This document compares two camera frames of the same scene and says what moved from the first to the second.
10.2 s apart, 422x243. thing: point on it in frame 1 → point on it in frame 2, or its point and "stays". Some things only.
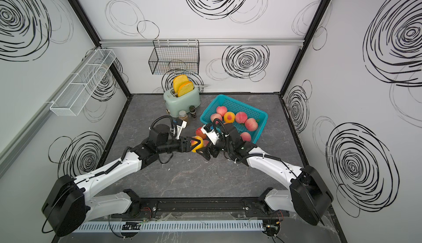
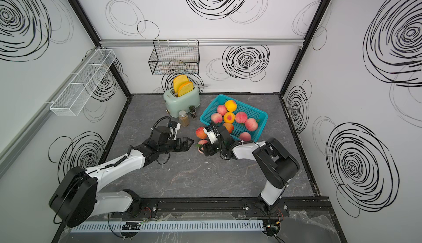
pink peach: x=241 y=117 stays
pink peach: x=221 y=110 stays
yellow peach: x=229 y=117 stays
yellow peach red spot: x=194 y=142 → x=231 y=105
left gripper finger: x=192 y=147 → x=184 y=146
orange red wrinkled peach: x=199 y=132 stays
